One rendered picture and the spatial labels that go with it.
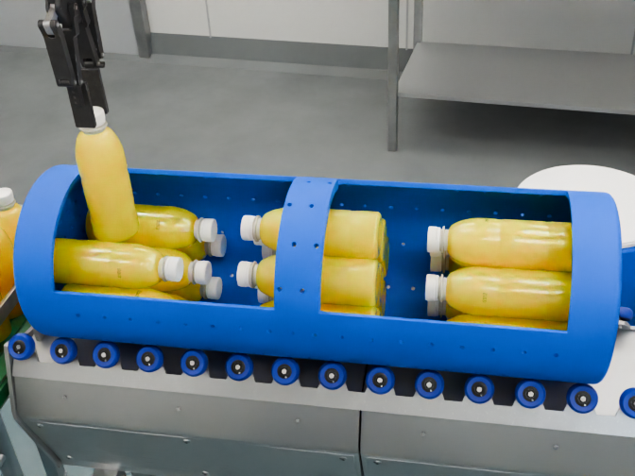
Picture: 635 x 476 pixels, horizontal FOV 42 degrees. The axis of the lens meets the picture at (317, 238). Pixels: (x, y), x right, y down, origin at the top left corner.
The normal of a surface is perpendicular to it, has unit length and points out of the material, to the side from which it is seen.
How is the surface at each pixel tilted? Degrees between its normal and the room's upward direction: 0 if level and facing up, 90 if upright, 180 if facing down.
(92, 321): 101
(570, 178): 0
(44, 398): 70
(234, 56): 76
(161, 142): 0
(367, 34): 90
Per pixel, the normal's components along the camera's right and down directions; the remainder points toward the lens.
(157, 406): -0.18, 0.25
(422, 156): -0.04, -0.82
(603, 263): -0.15, -0.29
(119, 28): -0.27, 0.56
